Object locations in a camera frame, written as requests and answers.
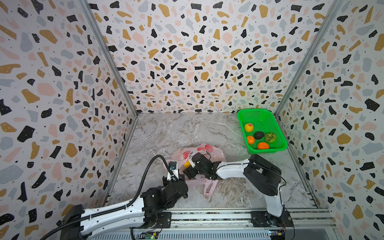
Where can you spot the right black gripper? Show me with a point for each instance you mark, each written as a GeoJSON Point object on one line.
{"type": "Point", "coordinates": [193, 168]}

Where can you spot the small orange tangerine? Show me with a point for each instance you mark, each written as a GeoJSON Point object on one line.
{"type": "Point", "coordinates": [250, 140]}

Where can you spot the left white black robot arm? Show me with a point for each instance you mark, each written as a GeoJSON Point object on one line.
{"type": "Point", "coordinates": [144, 212]}

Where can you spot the dark avocado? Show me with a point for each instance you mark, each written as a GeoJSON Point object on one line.
{"type": "Point", "coordinates": [259, 135]}

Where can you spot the orange fruit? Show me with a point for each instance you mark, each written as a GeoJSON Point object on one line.
{"type": "Point", "coordinates": [263, 146]}

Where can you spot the pink plastic bag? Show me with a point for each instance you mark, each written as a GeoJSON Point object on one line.
{"type": "Point", "coordinates": [212, 153]}

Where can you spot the green lime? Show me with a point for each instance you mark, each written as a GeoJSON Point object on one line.
{"type": "Point", "coordinates": [270, 138]}

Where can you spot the yellow red peach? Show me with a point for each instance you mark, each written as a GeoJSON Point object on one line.
{"type": "Point", "coordinates": [249, 128]}

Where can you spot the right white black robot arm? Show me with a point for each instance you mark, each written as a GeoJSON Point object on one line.
{"type": "Point", "coordinates": [263, 175]}

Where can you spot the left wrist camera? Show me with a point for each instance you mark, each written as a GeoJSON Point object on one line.
{"type": "Point", "coordinates": [173, 168]}

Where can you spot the small circuit board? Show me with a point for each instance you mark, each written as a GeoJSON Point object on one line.
{"type": "Point", "coordinates": [149, 235]}
{"type": "Point", "coordinates": [277, 234]}

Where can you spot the green plastic basket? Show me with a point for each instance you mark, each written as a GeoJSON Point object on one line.
{"type": "Point", "coordinates": [264, 121]}

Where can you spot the yellow lemon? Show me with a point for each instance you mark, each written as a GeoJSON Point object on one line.
{"type": "Point", "coordinates": [187, 164]}

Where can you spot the small circuit board right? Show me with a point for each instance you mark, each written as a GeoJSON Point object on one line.
{"type": "Point", "coordinates": [277, 234]}

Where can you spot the small circuit board left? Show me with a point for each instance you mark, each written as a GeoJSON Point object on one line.
{"type": "Point", "coordinates": [149, 235]}

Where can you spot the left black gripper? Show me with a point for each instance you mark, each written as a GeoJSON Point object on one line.
{"type": "Point", "coordinates": [181, 178]}

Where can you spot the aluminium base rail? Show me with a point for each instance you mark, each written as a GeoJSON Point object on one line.
{"type": "Point", "coordinates": [236, 224]}

